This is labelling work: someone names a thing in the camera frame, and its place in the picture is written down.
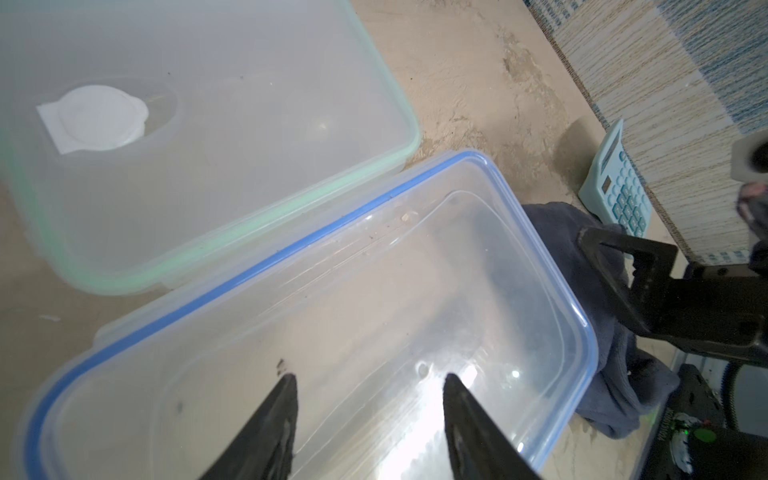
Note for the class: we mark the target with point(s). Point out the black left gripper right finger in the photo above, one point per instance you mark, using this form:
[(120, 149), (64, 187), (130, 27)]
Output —
[(477, 448)]

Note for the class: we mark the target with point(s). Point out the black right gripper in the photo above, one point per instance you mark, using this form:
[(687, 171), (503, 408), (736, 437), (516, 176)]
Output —
[(719, 312)]

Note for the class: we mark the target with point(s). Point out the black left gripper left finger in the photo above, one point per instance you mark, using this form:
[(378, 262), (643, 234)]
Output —
[(263, 448)]

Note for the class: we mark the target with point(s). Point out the grey cleaning cloth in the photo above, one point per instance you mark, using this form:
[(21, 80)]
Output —
[(629, 382)]

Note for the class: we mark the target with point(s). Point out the blue-rimmed clear lunch box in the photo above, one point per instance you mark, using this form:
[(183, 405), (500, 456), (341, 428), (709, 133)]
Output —
[(436, 271)]

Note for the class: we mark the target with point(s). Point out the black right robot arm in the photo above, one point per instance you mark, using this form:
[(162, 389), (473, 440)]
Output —
[(712, 447)]

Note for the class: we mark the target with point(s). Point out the green-rimmed lunch box lid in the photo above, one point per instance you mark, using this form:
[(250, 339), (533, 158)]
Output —
[(142, 140)]

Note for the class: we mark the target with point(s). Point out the light blue calculator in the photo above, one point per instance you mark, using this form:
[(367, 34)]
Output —
[(612, 190)]

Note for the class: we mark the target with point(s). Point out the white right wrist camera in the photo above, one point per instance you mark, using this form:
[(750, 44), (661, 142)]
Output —
[(749, 158)]

